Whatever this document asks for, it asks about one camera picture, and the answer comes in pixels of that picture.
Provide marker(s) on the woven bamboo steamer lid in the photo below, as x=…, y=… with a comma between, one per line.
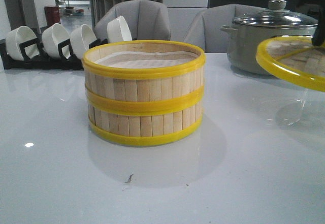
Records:
x=293, y=59

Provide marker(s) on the bamboo steamer tier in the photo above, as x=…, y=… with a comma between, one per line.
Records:
x=143, y=84
x=147, y=123

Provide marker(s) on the glass pot lid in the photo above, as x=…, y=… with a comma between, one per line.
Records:
x=276, y=16

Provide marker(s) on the green electric cooking pot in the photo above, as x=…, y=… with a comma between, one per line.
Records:
x=244, y=40

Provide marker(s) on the right grey chair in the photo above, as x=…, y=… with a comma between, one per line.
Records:
x=205, y=32

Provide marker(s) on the grey chair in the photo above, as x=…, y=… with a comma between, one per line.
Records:
x=205, y=32
x=147, y=20

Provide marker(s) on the white cabinet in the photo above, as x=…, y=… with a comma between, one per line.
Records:
x=181, y=13

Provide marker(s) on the left grey chair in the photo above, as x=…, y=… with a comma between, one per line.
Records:
x=147, y=20

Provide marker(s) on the white bowl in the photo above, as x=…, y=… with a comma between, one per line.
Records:
x=81, y=38
x=51, y=37
x=118, y=30
x=15, y=37

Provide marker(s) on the black dish rack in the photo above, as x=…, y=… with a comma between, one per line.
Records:
x=35, y=57

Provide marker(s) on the red bin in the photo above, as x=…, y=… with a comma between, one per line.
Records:
x=52, y=15

